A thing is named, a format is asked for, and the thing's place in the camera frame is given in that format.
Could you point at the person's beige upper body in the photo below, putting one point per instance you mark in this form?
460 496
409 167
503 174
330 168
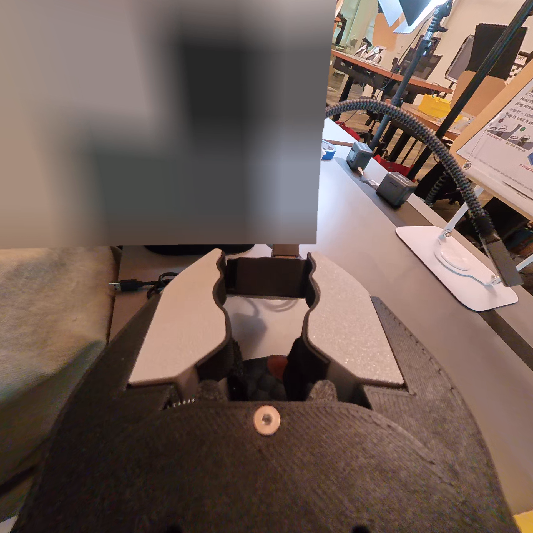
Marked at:
45 333

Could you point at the black light stand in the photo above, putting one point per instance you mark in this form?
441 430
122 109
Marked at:
410 75

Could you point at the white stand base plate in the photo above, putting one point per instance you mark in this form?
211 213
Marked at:
449 266

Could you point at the grey charger block near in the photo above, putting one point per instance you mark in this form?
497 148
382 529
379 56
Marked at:
395 189

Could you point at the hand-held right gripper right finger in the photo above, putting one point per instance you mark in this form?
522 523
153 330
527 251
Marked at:
354 329

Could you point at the grey charger block far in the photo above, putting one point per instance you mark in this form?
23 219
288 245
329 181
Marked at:
359 156

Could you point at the black usb hub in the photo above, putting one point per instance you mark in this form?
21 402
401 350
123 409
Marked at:
266 277

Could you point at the grey charger block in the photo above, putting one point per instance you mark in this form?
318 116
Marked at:
359 156
395 189

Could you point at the long wooden table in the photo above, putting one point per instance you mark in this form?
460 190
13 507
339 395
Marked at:
374 66

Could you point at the blue tape roll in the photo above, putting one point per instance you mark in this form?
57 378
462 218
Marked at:
328 152

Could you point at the black tripod pole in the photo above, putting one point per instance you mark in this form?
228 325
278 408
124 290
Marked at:
487 66

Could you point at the yellow bag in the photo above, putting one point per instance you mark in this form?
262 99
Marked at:
434 106

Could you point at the black monitor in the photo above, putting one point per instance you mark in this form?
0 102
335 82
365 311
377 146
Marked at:
495 50

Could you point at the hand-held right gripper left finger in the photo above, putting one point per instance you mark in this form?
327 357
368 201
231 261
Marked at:
183 329

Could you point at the studio light panel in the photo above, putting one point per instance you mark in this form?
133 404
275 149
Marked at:
406 12

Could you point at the wooden board with instruction sheet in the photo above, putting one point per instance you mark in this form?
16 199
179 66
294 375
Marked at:
499 137

